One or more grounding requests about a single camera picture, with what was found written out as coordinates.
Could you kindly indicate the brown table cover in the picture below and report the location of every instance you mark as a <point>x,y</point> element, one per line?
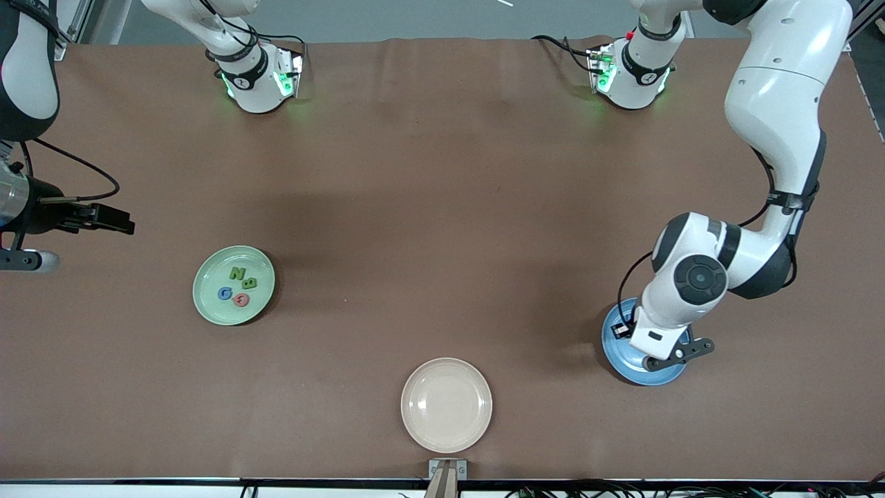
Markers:
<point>138,387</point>

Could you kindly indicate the aluminium frame profile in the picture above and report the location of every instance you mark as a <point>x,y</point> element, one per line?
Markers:
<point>868,17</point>
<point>76,28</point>

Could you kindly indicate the beige plate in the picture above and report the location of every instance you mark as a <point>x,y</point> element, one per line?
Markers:
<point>446,405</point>

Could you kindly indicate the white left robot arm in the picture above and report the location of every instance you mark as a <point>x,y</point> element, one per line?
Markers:
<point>781,83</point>

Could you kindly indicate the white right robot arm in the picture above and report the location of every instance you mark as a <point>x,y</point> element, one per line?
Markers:
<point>249,76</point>

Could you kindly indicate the green foam letter N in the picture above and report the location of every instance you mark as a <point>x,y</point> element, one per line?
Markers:
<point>237,273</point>

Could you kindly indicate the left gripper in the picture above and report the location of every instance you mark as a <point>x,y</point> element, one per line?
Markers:
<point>624,328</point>

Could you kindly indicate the green foam letter B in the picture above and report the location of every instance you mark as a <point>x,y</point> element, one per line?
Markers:
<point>249,282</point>

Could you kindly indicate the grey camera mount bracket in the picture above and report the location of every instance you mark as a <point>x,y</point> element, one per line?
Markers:
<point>447,477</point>

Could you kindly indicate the light green plate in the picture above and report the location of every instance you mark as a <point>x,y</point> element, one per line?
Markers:
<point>214,311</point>

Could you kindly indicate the blue foam letter G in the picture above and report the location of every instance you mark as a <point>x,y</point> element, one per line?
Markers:
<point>220,294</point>

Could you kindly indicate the red foam letter Q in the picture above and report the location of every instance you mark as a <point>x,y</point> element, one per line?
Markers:
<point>236,300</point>

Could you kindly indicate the blue plate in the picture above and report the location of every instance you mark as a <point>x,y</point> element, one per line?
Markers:
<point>622,360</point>

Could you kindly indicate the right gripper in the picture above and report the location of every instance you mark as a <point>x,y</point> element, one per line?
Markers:
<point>41,213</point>

